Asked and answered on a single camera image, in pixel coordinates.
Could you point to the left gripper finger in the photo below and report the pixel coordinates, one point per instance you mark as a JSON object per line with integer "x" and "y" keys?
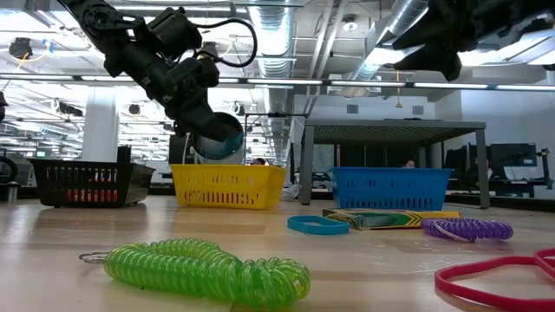
{"x": 204, "y": 123}

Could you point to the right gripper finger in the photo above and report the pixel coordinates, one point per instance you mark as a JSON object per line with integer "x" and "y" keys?
{"x": 442, "y": 60}
{"x": 433, "y": 21}

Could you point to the yellow plastic basket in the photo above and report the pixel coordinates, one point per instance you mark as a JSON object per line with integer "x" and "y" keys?
{"x": 225, "y": 186}

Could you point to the black plastic basket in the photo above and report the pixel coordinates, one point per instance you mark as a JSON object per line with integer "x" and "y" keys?
{"x": 86, "y": 182}

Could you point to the blue plastic basket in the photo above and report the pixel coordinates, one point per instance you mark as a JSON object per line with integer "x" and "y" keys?
{"x": 390, "y": 188}

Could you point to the blue rubber band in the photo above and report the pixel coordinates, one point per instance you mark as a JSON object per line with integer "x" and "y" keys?
{"x": 316, "y": 232}

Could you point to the yellow green crayon box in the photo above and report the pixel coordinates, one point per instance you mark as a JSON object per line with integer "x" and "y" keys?
{"x": 412, "y": 219}

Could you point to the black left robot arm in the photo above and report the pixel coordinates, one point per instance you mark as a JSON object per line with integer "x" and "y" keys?
{"x": 99, "y": 21}

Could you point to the long ceiling light strip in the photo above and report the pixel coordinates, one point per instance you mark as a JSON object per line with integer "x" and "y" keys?
{"x": 282, "y": 81}
{"x": 368, "y": 83}
{"x": 230, "y": 80}
{"x": 34, "y": 77}
{"x": 451, "y": 85}
{"x": 524, "y": 87}
{"x": 93, "y": 78}

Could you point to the bright ceiling light panel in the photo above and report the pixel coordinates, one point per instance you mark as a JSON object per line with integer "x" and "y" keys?
{"x": 511, "y": 58}

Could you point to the yellow hanging pendant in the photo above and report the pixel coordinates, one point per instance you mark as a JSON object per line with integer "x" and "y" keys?
{"x": 398, "y": 104}

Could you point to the person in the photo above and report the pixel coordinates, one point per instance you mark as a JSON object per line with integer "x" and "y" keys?
{"x": 259, "y": 161}
{"x": 408, "y": 164}

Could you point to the grey perforated metal shelf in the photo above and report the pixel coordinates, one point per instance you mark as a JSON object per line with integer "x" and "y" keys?
{"x": 390, "y": 125}

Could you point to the white building pillar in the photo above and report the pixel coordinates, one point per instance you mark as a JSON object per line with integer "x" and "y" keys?
{"x": 99, "y": 130}

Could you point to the black background monitor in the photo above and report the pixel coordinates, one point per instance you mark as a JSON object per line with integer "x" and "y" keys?
{"x": 513, "y": 155}

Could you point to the black ceiling device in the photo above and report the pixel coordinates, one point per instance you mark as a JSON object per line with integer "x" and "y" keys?
{"x": 20, "y": 47}

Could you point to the red rubber band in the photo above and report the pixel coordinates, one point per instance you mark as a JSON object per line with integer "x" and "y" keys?
{"x": 440, "y": 279}

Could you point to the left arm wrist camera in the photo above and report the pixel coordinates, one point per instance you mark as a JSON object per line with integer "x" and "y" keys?
{"x": 173, "y": 28}

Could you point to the silver corrugated air duct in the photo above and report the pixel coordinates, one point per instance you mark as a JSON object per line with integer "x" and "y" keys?
{"x": 277, "y": 99}

